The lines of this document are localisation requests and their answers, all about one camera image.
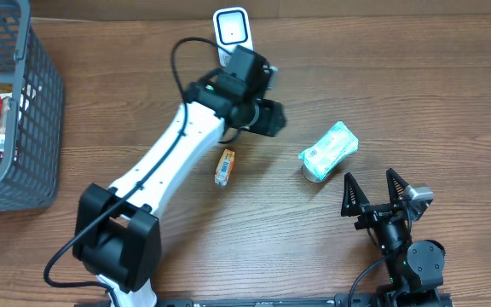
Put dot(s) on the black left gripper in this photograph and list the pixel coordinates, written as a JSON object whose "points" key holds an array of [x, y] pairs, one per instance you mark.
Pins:
{"points": [[237, 79]]}

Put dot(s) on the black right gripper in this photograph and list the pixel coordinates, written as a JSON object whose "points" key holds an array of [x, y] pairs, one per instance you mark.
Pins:
{"points": [[380, 216]]}

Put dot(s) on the teal white tissue pack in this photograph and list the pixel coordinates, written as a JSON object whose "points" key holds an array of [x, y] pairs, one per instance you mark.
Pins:
{"points": [[332, 148]]}

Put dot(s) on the orange snack packet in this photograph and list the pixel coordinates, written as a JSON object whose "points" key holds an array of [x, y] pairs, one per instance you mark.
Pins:
{"points": [[224, 167]]}

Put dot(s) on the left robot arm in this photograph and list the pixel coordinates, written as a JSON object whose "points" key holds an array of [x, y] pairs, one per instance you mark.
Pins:
{"points": [[117, 234]]}

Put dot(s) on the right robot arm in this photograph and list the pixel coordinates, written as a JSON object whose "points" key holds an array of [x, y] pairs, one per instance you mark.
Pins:
{"points": [[415, 268]]}

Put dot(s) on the white barcode scanner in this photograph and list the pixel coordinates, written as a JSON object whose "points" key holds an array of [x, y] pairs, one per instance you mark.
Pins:
{"points": [[232, 29]]}

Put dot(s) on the grey tape roll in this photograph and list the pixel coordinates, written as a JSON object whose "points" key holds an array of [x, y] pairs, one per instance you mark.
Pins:
{"points": [[310, 175]]}

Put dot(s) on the grey plastic mesh basket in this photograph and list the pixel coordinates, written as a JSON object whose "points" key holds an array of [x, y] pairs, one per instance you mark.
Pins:
{"points": [[30, 166]]}

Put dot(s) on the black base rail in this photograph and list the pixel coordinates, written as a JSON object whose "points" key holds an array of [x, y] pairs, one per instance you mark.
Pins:
{"points": [[339, 300]]}

